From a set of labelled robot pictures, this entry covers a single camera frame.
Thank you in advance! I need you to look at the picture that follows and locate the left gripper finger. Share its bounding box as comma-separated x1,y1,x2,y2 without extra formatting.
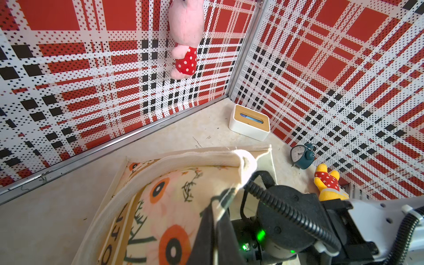
187,188,245,265

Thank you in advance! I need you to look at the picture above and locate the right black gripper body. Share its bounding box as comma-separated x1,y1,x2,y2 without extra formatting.
231,217,265,265

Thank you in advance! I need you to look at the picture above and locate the cream floral canvas bag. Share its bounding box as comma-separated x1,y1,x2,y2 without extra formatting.
73,145,275,265

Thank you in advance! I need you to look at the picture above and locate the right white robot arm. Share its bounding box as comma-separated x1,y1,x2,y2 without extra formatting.
232,171,424,265

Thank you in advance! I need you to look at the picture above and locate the yellow plush toy red dress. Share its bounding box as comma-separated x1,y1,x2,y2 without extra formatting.
314,163,349,202

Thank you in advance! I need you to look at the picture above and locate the white tissue box wooden lid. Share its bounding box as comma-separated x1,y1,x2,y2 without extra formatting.
229,104,271,141

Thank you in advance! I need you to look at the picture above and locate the pink plush pig toy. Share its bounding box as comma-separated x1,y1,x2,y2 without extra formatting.
168,0,205,80

